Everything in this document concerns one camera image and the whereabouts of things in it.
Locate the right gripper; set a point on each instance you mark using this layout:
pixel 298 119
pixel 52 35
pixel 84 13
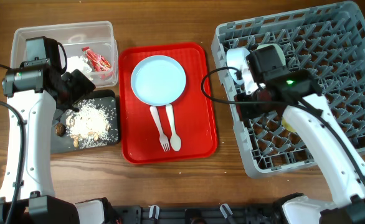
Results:
pixel 246 111

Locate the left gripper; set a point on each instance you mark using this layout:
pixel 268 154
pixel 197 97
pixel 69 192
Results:
pixel 81 84

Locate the white tissue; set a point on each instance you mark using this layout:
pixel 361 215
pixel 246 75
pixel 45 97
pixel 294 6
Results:
pixel 78 63

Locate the red snack wrapper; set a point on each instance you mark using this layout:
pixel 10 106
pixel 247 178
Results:
pixel 98 62

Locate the food scraps and rice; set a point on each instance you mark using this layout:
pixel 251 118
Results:
pixel 89 124

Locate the yellow plastic cup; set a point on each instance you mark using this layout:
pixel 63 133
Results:
pixel 289 124

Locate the light blue bowl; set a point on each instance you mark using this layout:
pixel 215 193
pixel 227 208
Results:
pixel 236 60

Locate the green bowl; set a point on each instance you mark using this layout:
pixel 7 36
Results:
pixel 279 51

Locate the white plastic spoon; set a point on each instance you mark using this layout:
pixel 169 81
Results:
pixel 175 140

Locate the light blue plate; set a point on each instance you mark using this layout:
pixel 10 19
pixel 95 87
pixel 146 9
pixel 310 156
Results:
pixel 158 80

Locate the white plastic fork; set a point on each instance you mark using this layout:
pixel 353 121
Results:
pixel 162 137

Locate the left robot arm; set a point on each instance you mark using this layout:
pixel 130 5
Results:
pixel 34 92

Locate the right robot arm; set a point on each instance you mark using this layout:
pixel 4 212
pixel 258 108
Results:
pixel 298 99

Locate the grey dishwasher rack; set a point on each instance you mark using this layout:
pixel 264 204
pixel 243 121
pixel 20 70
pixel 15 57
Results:
pixel 328 41

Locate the clear plastic bin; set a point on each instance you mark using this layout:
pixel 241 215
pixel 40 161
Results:
pixel 98 36

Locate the black plastic tray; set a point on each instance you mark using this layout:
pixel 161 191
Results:
pixel 89 124

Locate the red serving tray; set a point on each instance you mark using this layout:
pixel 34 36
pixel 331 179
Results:
pixel 193 112

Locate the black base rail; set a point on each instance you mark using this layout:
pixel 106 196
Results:
pixel 225 213

